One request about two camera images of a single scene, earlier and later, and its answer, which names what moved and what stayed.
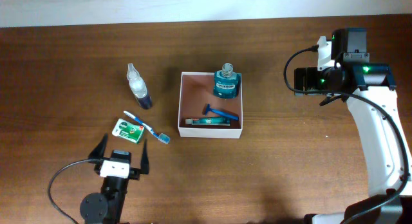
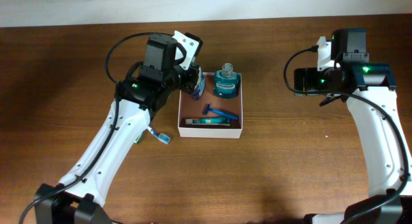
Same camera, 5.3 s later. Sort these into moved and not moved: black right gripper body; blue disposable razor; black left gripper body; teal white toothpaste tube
Moved: black left gripper body
Not moved: blue disposable razor; black right gripper body; teal white toothpaste tube
